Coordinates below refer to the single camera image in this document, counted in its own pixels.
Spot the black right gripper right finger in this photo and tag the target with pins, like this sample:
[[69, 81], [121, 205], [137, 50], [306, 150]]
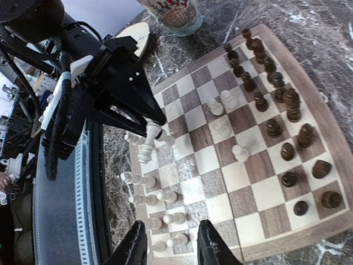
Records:
[[211, 248]]

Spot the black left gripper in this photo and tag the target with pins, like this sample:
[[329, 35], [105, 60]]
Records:
[[114, 76]]

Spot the black chess king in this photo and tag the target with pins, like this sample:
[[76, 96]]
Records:
[[292, 102]]

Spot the white chess rook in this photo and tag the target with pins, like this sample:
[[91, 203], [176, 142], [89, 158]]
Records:
[[159, 246]]

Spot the floral ceramic mug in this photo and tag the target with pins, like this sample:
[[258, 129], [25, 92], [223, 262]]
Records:
[[182, 17]]

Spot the wooden chess board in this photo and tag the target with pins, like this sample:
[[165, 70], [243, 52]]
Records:
[[238, 161]]

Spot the black front rail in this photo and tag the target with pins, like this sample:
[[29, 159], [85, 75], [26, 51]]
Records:
[[101, 228]]

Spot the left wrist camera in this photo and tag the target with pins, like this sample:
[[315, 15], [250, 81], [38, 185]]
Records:
[[65, 114]]

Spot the black chess rook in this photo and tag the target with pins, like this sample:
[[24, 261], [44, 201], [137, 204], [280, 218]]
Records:
[[331, 199], [253, 44]]

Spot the white chess king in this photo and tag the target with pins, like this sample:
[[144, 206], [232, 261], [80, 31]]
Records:
[[135, 179]]

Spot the white chess bishop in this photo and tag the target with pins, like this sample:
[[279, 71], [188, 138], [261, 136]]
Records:
[[132, 138], [150, 200]]

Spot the white chess knight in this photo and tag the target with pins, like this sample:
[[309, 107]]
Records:
[[153, 223]]

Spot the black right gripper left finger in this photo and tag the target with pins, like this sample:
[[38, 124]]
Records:
[[132, 250]]

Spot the bird painted ceramic plate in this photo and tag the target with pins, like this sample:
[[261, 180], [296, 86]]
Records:
[[140, 33]]

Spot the grey slotted cable duct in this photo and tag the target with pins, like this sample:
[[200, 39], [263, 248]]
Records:
[[84, 214]]

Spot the white chess pawn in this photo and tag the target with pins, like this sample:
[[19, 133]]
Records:
[[177, 240], [167, 196], [176, 218], [147, 143]]

